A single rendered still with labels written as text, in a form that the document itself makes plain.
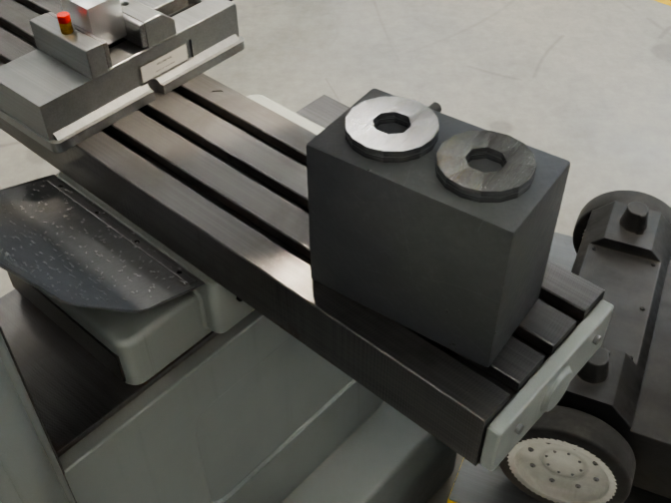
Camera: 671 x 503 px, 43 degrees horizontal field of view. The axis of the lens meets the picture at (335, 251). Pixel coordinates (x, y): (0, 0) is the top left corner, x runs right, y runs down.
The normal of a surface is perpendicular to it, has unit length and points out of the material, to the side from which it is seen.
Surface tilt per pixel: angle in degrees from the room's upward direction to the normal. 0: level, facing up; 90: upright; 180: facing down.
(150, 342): 90
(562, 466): 90
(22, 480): 88
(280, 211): 0
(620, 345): 0
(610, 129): 0
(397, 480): 68
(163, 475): 90
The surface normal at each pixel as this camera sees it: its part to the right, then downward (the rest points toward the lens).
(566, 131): 0.00, -0.71
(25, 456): 0.92, 0.25
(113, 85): 0.76, 0.45
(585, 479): -0.40, 0.64
